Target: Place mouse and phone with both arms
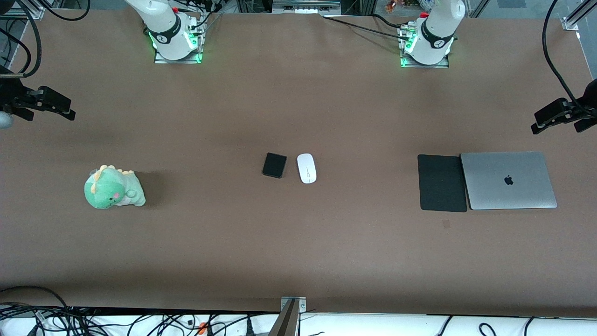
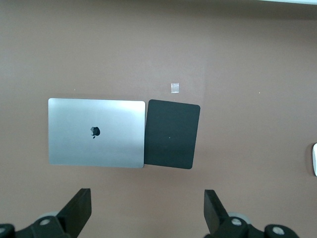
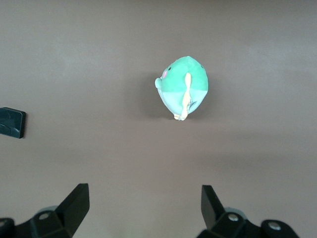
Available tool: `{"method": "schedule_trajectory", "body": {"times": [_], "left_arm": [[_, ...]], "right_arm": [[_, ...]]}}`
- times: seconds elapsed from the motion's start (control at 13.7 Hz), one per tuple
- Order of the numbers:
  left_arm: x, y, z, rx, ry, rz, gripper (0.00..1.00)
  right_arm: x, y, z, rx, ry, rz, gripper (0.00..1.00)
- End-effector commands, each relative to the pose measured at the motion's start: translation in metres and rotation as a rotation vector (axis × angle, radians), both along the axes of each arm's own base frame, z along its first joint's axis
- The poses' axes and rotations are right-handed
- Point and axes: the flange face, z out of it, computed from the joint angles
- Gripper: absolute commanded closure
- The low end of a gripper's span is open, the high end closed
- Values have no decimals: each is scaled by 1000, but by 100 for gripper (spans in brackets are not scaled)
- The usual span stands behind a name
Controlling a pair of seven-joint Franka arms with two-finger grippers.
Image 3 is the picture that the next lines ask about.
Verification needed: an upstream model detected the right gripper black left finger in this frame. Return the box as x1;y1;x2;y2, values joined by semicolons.
0;182;90;238

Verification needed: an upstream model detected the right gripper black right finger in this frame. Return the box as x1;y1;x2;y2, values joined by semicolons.
197;184;302;238

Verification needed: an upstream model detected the black smartphone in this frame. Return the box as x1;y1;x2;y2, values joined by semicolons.
0;107;27;139

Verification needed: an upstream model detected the green dinosaur plush toy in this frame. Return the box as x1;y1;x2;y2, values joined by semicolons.
155;56;209;121

